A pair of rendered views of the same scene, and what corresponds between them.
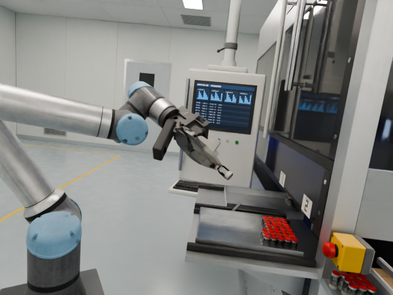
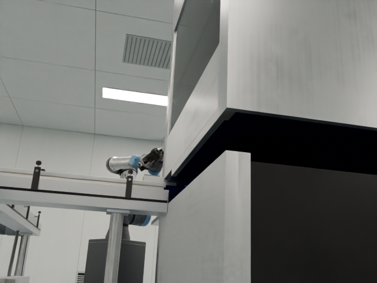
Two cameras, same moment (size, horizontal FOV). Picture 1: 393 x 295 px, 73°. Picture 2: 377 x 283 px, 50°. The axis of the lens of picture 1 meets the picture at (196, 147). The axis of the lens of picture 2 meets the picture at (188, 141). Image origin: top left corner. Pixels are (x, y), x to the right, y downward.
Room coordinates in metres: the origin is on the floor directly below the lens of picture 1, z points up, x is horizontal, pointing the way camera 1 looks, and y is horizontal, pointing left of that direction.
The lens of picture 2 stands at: (0.35, -2.23, 0.60)
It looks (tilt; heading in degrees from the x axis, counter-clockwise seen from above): 19 degrees up; 75
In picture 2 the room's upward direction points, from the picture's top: 3 degrees clockwise
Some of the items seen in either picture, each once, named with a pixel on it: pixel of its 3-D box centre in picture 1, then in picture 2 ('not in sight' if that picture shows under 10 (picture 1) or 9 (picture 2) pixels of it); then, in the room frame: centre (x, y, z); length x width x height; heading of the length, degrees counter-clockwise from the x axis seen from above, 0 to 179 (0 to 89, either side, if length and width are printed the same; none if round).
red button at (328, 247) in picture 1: (331, 250); not in sight; (0.65, -0.38, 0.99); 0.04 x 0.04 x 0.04; 87
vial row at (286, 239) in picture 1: (281, 233); not in sight; (0.90, -0.34, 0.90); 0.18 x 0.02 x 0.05; 177
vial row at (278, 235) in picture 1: (274, 232); not in sight; (0.90, -0.31, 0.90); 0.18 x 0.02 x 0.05; 177
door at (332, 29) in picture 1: (326, 67); not in sight; (0.98, -0.43, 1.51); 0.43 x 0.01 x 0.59; 177
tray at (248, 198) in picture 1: (259, 201); not in sight; (1.24, -0.34, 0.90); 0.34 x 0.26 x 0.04; 87
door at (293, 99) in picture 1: (290, 79); not in sight; (1.43, -0.45, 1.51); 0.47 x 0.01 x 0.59; 177
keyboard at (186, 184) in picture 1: (206, 188); not in sight; (1.59, -0.09, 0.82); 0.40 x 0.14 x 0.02; 80
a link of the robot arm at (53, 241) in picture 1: (55, 244); (121, 213); (0.60, 0.32, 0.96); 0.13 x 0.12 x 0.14; 24
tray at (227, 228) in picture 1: (244, 230); not in sight; (0.90, -0.20, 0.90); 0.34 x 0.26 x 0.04; 87
